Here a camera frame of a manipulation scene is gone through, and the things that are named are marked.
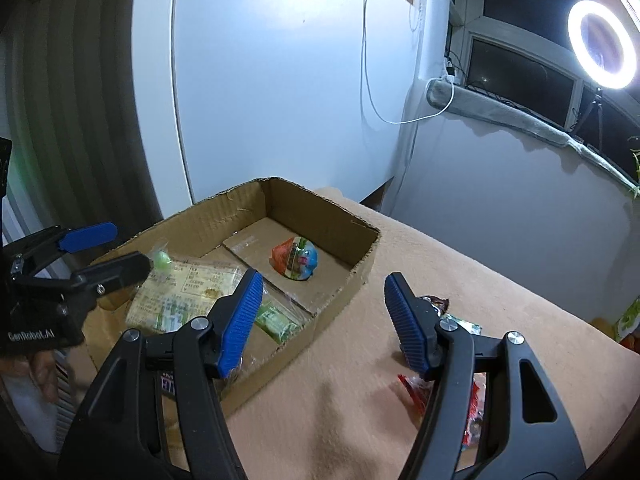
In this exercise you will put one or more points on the dark red snack packet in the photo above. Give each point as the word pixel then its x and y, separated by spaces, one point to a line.
pixel 437 304

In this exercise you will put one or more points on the person's left hand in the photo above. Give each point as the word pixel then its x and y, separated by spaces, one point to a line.
pixel 47 375

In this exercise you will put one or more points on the round green candy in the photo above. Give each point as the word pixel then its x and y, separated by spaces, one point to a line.
pixel 162 260

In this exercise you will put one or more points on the orange and blue jelly cup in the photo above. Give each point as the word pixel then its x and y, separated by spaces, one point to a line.
pixel 295 260

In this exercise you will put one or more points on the white cabinet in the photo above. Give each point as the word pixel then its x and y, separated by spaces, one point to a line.
pixel 275 85

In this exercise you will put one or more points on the white power strip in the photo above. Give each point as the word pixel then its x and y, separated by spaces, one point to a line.
pixel 452 72

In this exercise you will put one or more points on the red pastry pack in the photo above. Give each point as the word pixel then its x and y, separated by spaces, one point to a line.
pixel 477 405

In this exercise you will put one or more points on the green snack packet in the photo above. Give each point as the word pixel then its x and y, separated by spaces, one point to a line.
pixel 275 322

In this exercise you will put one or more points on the clear cracker pack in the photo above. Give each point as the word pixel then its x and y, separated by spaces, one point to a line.
pixel 185 290

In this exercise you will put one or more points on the grey windowsill cloth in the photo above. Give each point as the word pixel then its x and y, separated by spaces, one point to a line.
pixel 500 110

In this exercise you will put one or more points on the brown chocolate bar blue label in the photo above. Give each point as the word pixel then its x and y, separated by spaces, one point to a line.
pixel 167 385

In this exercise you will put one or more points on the beige blanket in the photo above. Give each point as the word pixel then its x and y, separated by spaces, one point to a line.
pixel 500 285

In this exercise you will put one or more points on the brown cardboard box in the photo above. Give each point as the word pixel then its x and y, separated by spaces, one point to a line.
pixel 310 210

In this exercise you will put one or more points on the green snack bag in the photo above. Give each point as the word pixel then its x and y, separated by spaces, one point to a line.
pixel 631 317

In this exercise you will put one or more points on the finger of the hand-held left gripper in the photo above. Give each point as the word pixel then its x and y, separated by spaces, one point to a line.
pixel 120 272
pixel 90 237

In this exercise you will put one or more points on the black tripod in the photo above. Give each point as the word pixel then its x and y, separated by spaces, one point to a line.
pixel 595 105

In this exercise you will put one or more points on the potted spider plant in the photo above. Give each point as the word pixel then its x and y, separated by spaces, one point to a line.
pixel 635 160

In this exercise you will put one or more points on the grey pleated curtain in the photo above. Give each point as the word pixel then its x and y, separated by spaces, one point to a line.
pixel 75 110

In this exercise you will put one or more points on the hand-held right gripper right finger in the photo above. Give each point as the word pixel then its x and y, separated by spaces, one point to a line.
pixel 407 320

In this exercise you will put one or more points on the small teal packet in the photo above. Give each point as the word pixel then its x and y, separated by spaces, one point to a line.
pixel 462 324

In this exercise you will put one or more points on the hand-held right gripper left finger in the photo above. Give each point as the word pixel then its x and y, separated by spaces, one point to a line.
pixel 242 325

